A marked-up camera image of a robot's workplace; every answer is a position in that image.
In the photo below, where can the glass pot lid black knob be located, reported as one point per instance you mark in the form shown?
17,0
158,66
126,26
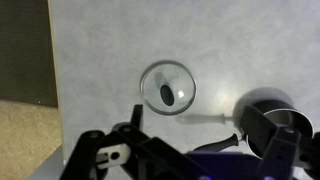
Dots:
168,87

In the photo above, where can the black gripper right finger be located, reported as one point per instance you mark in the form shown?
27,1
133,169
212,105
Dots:
281,147

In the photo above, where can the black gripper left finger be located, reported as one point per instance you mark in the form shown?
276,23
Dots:
141,157

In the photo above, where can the black saucepan with handle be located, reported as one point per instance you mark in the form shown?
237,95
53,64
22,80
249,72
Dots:
283,115

